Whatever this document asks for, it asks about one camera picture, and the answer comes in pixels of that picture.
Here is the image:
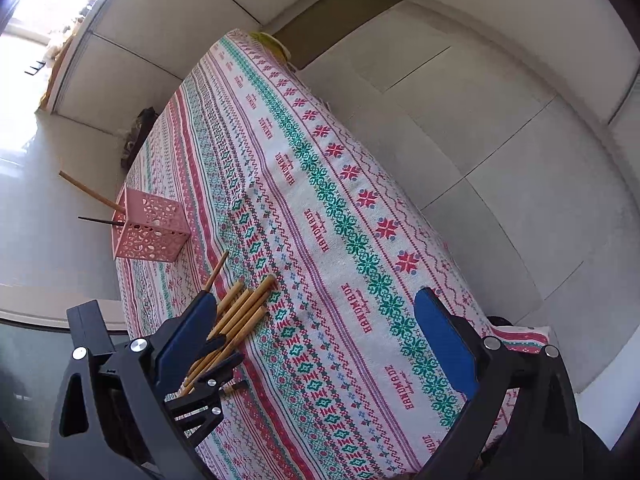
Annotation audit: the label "white kitchen cabinets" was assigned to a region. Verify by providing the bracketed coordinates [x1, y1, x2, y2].
[46, 0, 640, 196]

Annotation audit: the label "brown floor mat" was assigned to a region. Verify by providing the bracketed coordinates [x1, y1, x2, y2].
[274, 0, 401, 68]

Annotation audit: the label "patterned tablecloth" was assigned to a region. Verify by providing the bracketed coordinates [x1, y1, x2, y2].
[112, 27, 551, 480]

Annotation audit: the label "black chopstick in basket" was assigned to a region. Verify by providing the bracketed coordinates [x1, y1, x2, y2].
[77, 216, 126, 228]

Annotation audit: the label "wooden chopstick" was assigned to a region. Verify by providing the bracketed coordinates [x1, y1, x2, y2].
[202, 250, 229, 292]
[178, 302, 268, 396]
[207, 288, 253, 340]
[216, 280, 244, 318]
[181, 274, 276, 394]
[58, 170, 126, 214]

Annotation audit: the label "dark trash bin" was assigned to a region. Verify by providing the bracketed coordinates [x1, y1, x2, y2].
[120, 107, 158, 170]

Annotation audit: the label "pink perforated utensil basket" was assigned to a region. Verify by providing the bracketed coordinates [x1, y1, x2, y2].
[112, 186, 191, 262]

